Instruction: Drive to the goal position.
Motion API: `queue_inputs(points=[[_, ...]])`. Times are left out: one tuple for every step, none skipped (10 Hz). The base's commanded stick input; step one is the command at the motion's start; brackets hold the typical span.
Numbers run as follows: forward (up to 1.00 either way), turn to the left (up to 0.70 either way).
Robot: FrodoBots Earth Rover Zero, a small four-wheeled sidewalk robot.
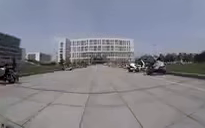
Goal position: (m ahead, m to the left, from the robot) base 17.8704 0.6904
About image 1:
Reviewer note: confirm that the large white building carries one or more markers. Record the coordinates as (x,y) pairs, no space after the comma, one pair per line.
(100,48)

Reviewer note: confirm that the parked vehicles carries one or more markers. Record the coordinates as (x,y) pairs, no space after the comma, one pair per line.
(68,68)

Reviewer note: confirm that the grey concrete slab plaza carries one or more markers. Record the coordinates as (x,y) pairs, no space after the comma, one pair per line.
(103,100)

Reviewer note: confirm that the row of parked scooters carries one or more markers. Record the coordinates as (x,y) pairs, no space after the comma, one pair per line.
(155,67)

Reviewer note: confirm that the small grey building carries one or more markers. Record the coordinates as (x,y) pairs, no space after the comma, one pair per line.
(36,57)

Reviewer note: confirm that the grass strip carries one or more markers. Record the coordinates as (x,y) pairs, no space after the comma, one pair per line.
(193,68)
(35,68)

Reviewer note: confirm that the row of trees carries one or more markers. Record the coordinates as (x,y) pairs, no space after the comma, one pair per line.
(190,57)

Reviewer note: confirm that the dark kerb strip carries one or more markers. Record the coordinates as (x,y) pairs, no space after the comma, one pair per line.
(190,76)

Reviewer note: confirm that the dark parked motorbike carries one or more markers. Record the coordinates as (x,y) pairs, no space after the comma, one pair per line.
(8,74)

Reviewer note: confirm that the dark glass building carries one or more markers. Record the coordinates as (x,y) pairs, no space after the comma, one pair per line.
(6,46)

